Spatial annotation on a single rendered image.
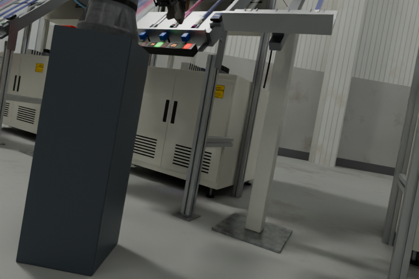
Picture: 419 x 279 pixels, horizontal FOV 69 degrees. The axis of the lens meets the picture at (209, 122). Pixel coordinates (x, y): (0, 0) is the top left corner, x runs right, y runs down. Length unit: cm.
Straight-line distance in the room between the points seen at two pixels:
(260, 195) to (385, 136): 398
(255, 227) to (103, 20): 87
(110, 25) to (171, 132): 94
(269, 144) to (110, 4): 71
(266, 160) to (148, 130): 78
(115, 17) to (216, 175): 94
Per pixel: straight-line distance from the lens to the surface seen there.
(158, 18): 151
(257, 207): 119
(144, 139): 173
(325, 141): 446
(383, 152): 505
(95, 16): 79
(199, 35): 124
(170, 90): 164
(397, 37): 524
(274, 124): 115
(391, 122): 507
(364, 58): 497
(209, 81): 118
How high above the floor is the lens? 41
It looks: 1 degrees down
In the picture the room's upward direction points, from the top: 10 degrees clockwise
